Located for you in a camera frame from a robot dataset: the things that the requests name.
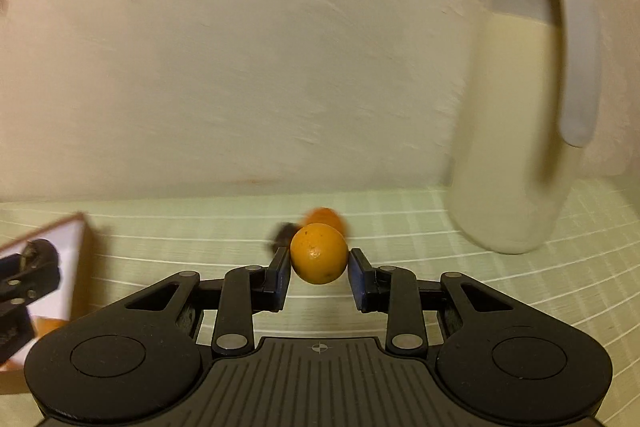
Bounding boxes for dark brown fruit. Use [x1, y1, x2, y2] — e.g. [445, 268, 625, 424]
[20, 239, 58, 271]
[269, 222, 300, 256]

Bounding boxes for orange mandarin near dark fruit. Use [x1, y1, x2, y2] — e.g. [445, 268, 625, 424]
[303, 207, 348, 237]

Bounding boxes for cream thermos jug grey handle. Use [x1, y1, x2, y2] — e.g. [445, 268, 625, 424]
[448, 0, 601, 254]

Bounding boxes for brown cardboard box white inside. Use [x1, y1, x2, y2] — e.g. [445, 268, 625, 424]
[1, 212, 96, 395]

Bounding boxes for round orange mandarin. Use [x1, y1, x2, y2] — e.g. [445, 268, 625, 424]
[32, 317, 67, 338]

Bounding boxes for small round orange kumquat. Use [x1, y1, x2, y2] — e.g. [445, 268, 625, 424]
[290, 223, 348, 285]

